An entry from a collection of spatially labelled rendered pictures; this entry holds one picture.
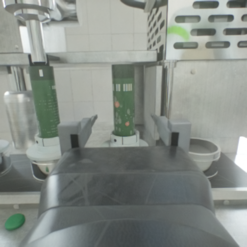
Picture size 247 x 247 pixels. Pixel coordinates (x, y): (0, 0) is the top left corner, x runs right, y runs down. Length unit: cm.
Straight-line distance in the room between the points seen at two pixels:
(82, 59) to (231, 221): 32
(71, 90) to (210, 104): 157
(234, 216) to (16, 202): 26
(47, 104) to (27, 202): 13
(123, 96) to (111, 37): 153
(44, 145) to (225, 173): 27
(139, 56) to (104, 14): 147
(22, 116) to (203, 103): 36
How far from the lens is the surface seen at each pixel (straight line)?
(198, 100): 33
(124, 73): 23
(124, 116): 24
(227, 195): 27
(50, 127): 26
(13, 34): 39
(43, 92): 26
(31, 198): 26
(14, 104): 43
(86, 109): 180
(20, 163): 36
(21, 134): 44
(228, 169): 33
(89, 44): 177
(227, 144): 41
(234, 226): 25
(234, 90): 36
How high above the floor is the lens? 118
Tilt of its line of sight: 17 degrees down
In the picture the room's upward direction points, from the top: 1 degrees counter-clockwise
